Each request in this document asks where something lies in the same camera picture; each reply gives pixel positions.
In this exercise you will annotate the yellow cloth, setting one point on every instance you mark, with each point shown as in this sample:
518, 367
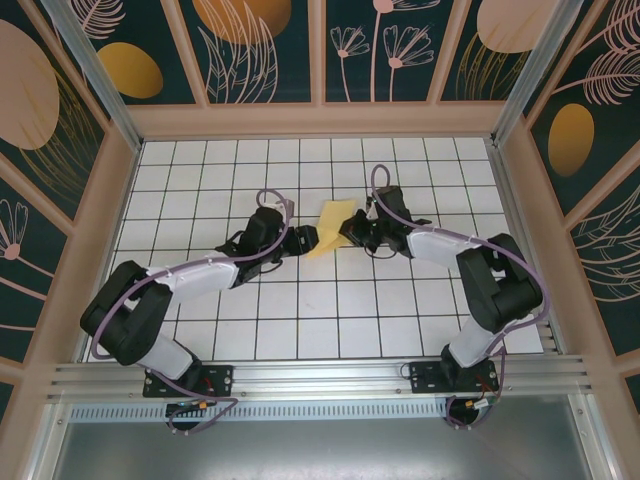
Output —
330, 220

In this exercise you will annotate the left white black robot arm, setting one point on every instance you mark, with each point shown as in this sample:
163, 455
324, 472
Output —
130, 315

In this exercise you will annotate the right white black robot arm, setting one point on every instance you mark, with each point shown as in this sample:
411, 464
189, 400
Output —
500, 285

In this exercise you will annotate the grey metal sheet panel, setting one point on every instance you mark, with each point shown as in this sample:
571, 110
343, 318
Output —
320, 450

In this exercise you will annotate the small controller board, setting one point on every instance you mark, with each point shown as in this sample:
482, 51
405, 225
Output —
192, 404
477, 404

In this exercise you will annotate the aluminium side rail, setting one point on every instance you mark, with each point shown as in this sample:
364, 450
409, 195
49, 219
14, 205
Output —
510, 190

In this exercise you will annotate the aluminium mounting rail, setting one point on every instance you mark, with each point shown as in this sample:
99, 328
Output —
320, 377

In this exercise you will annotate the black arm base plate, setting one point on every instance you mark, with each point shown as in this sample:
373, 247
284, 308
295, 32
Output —
220, 380
425, 377

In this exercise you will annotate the aluminium frame post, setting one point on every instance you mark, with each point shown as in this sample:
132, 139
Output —
534, 75
95, 75
595, 440
47, 445

